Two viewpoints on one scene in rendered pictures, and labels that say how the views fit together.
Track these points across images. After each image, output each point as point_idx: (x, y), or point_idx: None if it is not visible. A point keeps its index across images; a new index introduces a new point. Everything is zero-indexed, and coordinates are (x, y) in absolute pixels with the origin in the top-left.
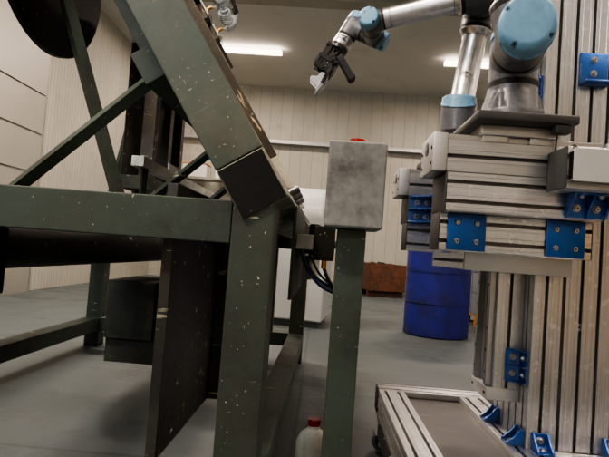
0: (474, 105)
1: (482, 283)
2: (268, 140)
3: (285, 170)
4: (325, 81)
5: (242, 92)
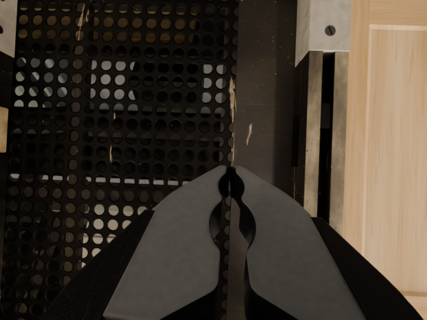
0: None
1: None
2: (346, 92)
3: (351, 12)
4: (300, 248)
5: (342, 228)
